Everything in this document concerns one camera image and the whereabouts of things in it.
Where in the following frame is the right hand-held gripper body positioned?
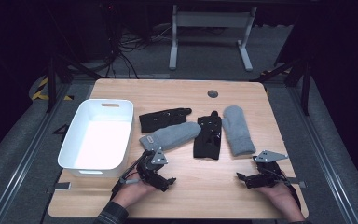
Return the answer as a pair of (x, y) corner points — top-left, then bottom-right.
(248, 150), (289, 188)

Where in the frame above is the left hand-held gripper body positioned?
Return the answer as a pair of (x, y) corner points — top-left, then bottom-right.
(136, 147), (172, 188)

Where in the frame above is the grey mitten with label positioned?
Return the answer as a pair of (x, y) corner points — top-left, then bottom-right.
(138, 121), (202, 152)

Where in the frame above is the plain grey mitten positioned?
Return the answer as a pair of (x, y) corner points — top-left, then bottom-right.
(221, 105), (257, 157)

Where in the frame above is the black glove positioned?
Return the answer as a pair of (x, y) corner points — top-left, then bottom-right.
(193, 110), (223, 161)
(138, 107), (193, 133)

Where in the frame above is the white plastic bin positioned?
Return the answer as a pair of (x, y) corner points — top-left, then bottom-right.
(57, 98), (135, 178)

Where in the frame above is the person's right hand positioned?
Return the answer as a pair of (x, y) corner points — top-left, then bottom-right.
(255, 183), (306, 222)

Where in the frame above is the person's left hand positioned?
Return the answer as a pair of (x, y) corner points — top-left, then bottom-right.
(113, 181), (158, 209)

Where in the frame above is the grey tape strip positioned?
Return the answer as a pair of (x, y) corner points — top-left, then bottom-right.
(287, 176), (307, 189)

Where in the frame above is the black metal stand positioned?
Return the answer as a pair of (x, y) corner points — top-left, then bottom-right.
(45, 54), (103, 114)
(250, 57), (313, 117)

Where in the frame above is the yellow black hazard tape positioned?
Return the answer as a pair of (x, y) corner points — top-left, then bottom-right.
(31, 76), (75, 102)

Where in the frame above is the left hand-held gripper cable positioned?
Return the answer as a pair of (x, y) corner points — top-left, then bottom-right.
(110, 151), (148, 201)

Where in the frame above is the hand-held gripper cable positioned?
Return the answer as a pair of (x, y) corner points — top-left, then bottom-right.
(278, 171), (302, 210)
(110, 151), (148, 201)

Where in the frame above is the right hand-held gripper cable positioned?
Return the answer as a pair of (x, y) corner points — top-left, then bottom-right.
(278, 171), (302, 210)

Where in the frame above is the bundle of black floor cables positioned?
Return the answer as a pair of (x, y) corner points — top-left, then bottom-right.
(99, 3), (175, 80)

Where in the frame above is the white metal desk frame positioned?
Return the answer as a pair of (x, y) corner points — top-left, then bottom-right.
(168, 4), (258, 73)

